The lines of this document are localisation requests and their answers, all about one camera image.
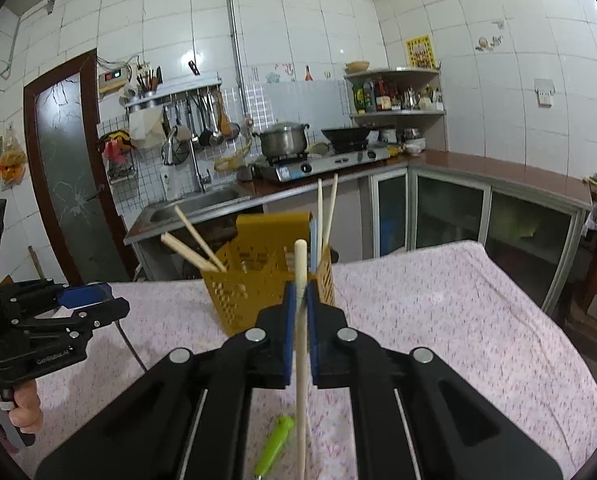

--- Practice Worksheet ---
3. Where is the yellow perforated utensil holder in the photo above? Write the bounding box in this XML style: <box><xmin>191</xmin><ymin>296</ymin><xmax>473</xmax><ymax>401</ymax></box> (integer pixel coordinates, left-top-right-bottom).
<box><xmin>200</xmin><ymin>212</ymin><xmax>337</xmax><ymax>338</ymax></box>

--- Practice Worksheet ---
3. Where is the corner wall shelf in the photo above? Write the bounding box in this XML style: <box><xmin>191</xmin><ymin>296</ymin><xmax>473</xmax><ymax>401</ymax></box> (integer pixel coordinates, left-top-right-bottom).
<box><xmin>343</xmin><ymin>66</ymin><xmax>447</xmax><ymax>117</ymax></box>

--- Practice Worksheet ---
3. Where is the beige power strip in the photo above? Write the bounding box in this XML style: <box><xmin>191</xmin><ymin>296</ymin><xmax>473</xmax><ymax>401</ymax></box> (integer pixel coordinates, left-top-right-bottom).
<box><xmin>98</xmin><ymin>67</ymin><xmax>132</xmax><ymax>93</ymax></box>

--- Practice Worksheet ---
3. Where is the metal wall rack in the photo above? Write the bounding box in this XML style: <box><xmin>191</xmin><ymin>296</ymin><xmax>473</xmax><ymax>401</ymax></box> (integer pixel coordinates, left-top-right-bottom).
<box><xmin>124</xmin><ymin>79</ymin><xmax>223</xmax><ymax>111</ymax></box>

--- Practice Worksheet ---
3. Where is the metal utensil cup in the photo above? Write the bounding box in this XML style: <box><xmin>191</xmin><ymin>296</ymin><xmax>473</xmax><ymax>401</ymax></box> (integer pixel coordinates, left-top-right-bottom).
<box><xmin>136</xmin><ymin>66</ymin><xmax>163</xmax><ymax>97</ymax></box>

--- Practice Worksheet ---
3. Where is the metal gas pipe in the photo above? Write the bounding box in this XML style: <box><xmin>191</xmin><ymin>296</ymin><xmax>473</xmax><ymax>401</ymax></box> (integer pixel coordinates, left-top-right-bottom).
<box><xmin>223</xmin><ymin>0</ymin><xmax>252</xmax><ymax>128</ymax></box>

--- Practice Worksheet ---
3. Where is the steel gas stove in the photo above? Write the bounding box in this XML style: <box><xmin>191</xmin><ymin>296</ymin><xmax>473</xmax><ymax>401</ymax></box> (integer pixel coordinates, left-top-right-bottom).
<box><xmin>256</xmin><ymin>142</ymin><xmax>390</xmax><ymax>183</ymax></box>

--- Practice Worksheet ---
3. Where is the wooden chopstick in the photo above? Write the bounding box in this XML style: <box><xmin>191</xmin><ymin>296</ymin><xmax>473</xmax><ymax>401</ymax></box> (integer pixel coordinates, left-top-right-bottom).
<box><xmin>325</xmin><ymin>173</ymin><xmax>339</xmax><ymax>256</ymax></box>
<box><xmin>174</xmin><ymin>205</ymin><xmax>228</xmax><ymax>272</ymax></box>
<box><xmin>317</xmin><ymin>178</ymin><xmax>325</xmax><ymax>261</ymax></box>
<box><xmin>293</xmin><ymin>240</ymin><xmax>310</xmax><ymax>480</ymax></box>
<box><xmin>161</xmin><ymin>232</ymin><xmax>222</xmax><ymax>273</ymax></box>

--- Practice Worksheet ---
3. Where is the stainless steel sink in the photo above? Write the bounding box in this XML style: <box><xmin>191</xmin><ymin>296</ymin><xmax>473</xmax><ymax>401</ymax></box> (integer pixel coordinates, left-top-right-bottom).
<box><xmin>124</xmin><ymin>185</ymin><xmax>253</xmax><ymax>246</ymax></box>

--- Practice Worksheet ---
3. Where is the metal faucet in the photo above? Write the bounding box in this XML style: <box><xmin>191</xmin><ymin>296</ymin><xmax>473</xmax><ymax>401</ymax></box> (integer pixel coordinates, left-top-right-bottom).
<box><xmin>162</xmin><ymin>126</ymin><xmax>212</xmax><ymax>193</ymax></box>

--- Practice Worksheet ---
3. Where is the yellow wall picture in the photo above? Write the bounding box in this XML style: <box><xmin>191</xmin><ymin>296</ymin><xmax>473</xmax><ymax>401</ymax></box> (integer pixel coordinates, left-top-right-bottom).
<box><xmin>405</xmin><ymin>35</ymin><xmax>437</xmax><ymax>69</ymax></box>

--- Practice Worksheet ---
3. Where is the floral tablecloth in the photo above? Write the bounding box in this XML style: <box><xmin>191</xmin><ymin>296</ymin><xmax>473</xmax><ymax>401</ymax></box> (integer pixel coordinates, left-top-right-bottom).
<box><xmin>13</xmin><ymin>240</ymin><xmax>597</xmax><ymax>480</ymax></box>

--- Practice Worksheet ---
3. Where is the frosted glass door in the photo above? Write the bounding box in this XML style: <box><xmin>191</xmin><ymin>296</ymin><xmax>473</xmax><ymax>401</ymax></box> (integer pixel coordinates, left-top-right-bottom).
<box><xmin>23</xmin><ymin>49</ymin><xmax>139</xmax><ymax>283</ymax></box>

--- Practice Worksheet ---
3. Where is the row of hanging utensils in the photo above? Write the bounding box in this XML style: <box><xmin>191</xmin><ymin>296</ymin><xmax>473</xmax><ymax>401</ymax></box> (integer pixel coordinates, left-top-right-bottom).
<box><xmin>161</xmin><ymin>87</ymin><xmax>242</xmax><ymax>148</ymax></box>

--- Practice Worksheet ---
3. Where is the glass-door counter cabinet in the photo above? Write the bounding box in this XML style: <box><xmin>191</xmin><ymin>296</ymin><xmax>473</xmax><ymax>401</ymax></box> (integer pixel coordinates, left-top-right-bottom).
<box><xmin>256</xmin><ymin>150</ymin><xmax>592</xmax><ymax>311</ymax></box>

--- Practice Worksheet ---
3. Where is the black wok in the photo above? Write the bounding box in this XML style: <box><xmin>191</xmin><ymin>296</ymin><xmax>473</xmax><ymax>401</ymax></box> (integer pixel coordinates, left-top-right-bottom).
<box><xmin>321</xmin><ymin>125</ymin><xmax>374</xmax><ymax>143</ymax></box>

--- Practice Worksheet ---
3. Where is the steel pot with lid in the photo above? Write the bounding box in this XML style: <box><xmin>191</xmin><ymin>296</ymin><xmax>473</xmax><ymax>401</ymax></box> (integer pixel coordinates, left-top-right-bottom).
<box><xmin>252</xmin><ymin>121</ymin><xmax>310</xmax><ymax>157</ymax></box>

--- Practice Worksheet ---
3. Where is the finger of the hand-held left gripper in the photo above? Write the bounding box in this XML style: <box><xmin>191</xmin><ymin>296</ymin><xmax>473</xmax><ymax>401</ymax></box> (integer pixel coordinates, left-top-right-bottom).
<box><xmin>8</xmin><ymin>297</ymin><xmax>130</xmax><ymax>342</ymax></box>
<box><xmin>0</xmin><ymin>280</ymin><xmax>112</xmax><ymax>311</ymax></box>

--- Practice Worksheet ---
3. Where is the hanging orange bag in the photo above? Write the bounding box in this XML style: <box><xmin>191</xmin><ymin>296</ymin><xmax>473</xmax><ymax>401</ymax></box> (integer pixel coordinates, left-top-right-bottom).
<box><xmin>0</xmin><ymin>130</ymin><xmax>26</xmax><ymax>186</ymax></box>

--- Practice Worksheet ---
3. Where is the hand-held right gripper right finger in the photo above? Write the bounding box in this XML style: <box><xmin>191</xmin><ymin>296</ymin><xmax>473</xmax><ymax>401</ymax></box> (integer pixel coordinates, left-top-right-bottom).
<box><xmin>307</xmin><ymin>280</ymin><xmax>563</xmax><ymax>480</ymax></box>

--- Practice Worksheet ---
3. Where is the person's left hand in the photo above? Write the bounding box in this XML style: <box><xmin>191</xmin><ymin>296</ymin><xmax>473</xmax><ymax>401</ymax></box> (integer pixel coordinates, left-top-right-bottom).
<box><xmin>0</xmin><ymin>375</ymin><xmax>44</xmax><ymax>434</ymax></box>

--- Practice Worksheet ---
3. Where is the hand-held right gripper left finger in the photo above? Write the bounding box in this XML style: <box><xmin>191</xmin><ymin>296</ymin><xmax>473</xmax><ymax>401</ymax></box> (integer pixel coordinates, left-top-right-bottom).
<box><xmin>36</xmin><ymin>281</ymin><xmax>297</xmax><ymax>480</ymax></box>

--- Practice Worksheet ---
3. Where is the white plastic bag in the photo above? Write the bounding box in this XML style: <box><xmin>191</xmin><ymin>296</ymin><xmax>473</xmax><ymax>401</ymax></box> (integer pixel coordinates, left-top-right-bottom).
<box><xmin>128</xmin><ymin>109</ymin><xmax>166</xmax><ymax>150</ymax></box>

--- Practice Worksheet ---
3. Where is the wire wall basket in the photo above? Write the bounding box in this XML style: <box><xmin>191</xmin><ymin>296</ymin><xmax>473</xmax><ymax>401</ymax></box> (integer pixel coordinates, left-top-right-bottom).
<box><xmin>97</xmin><ymin>130</ymin><xmax>139</xmax><ymax>183</ymax></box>

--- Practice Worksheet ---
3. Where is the green handled peeler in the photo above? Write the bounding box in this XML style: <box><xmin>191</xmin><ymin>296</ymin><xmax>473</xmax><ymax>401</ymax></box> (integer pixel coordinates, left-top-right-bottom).
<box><xmin>253</xmin><ymin>414</ymin><xmax>296</xmax><ymax>480</ymax></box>

